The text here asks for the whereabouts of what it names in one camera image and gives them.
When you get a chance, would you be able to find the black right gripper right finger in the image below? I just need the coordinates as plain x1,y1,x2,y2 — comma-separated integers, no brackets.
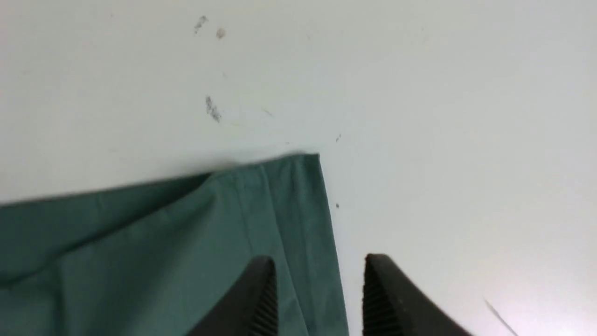
362,254,470,336

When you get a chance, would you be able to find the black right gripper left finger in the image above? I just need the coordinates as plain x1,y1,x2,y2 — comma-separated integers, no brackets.
188,256,279,336

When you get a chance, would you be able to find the green long-sleeved shirt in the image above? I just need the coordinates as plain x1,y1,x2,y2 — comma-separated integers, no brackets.
0,154,349,336

